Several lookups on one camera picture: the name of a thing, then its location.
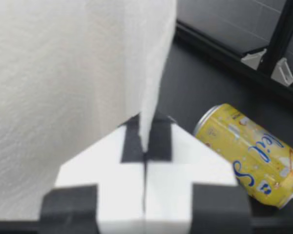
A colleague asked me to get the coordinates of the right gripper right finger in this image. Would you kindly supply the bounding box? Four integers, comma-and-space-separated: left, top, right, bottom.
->
143, 114, 251, 234

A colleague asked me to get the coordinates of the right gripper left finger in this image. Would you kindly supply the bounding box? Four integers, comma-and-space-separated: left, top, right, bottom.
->
40, 114, 147, 234

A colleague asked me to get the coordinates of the white paper towel sheet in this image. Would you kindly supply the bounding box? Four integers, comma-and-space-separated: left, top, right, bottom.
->
0, 0, 178, 221

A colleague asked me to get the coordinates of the yellow drink can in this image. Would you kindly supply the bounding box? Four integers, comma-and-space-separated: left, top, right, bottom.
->
193, 103, 293, 210

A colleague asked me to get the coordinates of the black frame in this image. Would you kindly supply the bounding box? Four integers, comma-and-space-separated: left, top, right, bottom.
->
175, 0, 293, 98

